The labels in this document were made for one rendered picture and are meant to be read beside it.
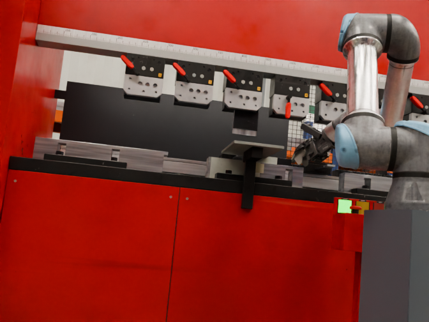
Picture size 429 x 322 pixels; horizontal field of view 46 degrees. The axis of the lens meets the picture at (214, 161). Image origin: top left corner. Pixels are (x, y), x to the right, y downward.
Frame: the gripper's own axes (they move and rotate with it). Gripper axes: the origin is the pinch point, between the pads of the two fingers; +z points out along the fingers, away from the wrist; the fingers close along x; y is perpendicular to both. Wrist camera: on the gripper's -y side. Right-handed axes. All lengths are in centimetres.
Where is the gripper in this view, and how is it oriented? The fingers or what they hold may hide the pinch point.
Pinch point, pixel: (293, 158)
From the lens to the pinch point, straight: 208.3
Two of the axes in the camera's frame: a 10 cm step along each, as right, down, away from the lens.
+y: 2.3, 8.3, -5.1
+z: -5.8, 5.4, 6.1
